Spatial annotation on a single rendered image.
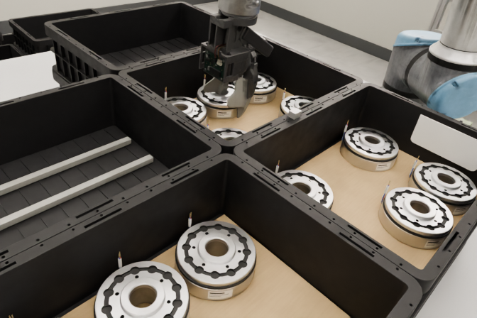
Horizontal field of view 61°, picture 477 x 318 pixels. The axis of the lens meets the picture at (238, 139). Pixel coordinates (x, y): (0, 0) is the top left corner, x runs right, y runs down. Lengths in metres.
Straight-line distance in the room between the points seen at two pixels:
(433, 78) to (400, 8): 2.77
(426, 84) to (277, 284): 0.57
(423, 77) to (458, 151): 0.21
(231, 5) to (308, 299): 0.47
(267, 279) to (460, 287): 0.40
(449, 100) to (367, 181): 0.27
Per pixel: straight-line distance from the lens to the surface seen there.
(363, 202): 0.71
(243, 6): 0.72
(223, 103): 0.83
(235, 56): 0.74
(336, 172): 0.75
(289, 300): 0.54
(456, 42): 0.92
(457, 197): 0.76
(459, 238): 0.56
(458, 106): 0.95
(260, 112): 0.88
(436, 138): 0.84
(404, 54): 1.04
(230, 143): 0.59
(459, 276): 0.86
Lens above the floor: 1.27
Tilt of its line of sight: 34 degrees down
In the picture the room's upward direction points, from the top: 8 degrees clockwise
